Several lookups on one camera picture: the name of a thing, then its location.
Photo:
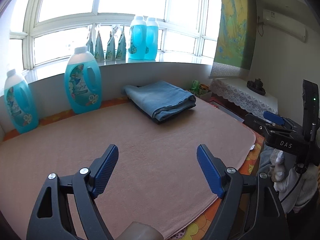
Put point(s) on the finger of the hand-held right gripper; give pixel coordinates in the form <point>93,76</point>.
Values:
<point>273,118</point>
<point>255,123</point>

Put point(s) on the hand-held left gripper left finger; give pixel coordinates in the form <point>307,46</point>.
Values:
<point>106,170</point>

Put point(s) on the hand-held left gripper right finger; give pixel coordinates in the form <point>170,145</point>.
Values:
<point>210,172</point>

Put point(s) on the blue denim pants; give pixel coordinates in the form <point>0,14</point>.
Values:
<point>160,97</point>

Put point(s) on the dark folded pants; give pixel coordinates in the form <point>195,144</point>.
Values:
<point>150,117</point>

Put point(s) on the person's right hand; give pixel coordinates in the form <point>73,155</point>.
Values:
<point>300,187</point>

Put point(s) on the pile of grey clothes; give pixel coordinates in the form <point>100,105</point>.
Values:
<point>266,157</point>

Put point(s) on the white lace cloth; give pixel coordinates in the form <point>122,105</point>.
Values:
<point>245,95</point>

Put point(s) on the dark ship model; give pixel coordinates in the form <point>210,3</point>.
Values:
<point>256,85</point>

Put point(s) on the pink mat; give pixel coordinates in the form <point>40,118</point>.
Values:
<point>150,150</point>

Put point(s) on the round tin can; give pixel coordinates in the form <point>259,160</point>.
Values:
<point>204,88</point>

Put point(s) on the small green box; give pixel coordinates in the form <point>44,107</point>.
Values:
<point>195,85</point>

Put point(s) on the white air conditioner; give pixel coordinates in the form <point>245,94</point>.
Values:
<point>285,22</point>

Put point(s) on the yellow scroll painting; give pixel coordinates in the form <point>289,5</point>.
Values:
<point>232,30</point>

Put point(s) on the white window frame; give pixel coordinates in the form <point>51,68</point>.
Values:
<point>95,17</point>

